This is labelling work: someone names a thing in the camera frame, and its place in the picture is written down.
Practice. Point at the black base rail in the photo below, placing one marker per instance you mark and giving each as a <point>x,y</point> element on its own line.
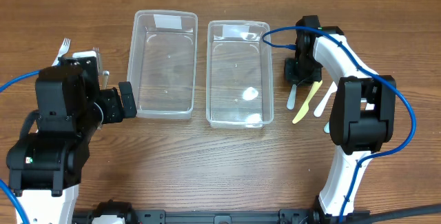
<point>123,212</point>

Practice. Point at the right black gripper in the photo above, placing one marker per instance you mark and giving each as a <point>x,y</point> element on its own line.
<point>301,74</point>

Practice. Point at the upright metal fork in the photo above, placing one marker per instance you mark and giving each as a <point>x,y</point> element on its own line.
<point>98,60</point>

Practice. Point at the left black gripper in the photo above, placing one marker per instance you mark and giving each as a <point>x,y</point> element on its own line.
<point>127,99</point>

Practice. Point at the clear plastic container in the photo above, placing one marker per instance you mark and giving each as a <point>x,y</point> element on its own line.
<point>239,81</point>
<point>162,63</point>

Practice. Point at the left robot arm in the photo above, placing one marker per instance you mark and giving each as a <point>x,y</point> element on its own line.
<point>45,165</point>

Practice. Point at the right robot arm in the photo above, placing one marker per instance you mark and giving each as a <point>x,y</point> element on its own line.
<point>362,116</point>

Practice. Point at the right clear plastic container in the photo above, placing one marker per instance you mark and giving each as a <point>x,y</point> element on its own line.
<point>239,81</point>

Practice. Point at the thick handled metal fork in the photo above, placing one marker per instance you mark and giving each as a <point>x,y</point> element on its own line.
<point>105,77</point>

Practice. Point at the yellow plastic knife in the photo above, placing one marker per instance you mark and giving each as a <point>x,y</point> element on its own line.
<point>305,106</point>

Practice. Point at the left clear plastic container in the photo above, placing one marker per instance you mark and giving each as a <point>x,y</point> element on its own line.
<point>162,63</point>

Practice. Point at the light blue plastic fork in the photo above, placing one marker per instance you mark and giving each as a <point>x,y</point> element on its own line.
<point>65,46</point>

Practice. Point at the light blue plastic knife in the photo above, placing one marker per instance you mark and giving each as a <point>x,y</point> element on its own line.
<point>292,97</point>

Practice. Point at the white plastic knife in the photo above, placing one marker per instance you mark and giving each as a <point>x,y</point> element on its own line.
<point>321,106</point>

